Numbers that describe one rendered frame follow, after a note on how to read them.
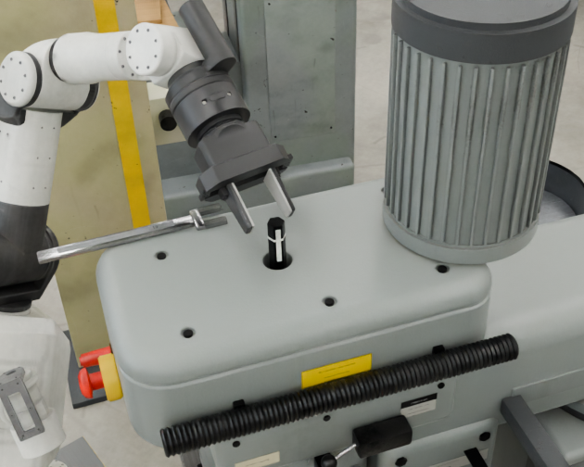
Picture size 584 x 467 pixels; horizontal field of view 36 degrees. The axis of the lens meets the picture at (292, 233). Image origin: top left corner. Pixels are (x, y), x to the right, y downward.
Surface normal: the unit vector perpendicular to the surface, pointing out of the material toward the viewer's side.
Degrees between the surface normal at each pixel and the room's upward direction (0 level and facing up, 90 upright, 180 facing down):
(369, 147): 0
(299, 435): 90
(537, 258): 0
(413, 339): 90
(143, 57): 62
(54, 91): 95
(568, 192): 86
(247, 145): 30
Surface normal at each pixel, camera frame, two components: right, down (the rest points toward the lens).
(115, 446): -0.03, -0.77
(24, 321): 0.44, -0.65
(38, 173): 0.78, 0.29
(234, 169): 0.24, -0.40
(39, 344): 0.50, 0.01
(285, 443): 0.32, 0.59
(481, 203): 0.07, 0.63
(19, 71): -0.59, 0.06
